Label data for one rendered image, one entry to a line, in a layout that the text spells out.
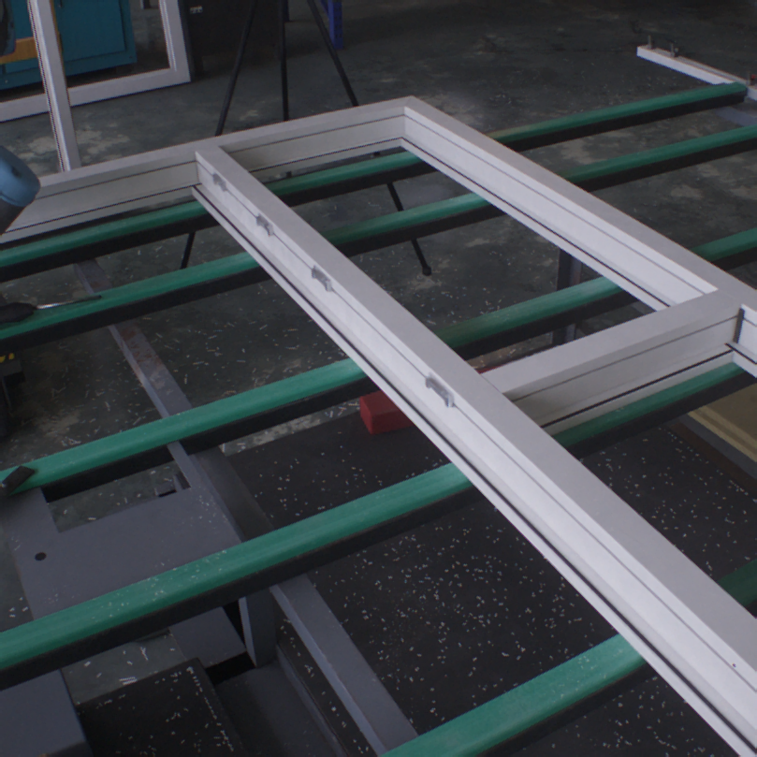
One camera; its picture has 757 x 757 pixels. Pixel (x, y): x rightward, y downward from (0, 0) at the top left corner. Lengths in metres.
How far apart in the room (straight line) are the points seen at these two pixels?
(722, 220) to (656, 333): 2.58
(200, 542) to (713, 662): 0.51
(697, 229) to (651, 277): 2.26
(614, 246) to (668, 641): 0.71
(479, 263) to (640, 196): 0.85
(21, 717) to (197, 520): 0.29
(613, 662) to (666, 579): 0.09
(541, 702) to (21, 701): 0.58
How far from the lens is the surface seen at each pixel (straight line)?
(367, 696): 0.92
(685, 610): 0.87
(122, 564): 1.02
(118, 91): 5.11
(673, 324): 1.23
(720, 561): 1.42
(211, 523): 1.05
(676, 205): 3.83
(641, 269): 1.42
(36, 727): 1.13
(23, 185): 1.33
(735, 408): 1.62
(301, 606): 0.99
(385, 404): 1.56
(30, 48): 3.92
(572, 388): 1.14
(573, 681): 0.89
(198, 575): 0.98
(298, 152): 1.81
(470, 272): 3.23
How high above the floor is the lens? 1.56
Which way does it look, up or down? 34 degrees down
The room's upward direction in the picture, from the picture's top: 1 degrees counter-clockwise
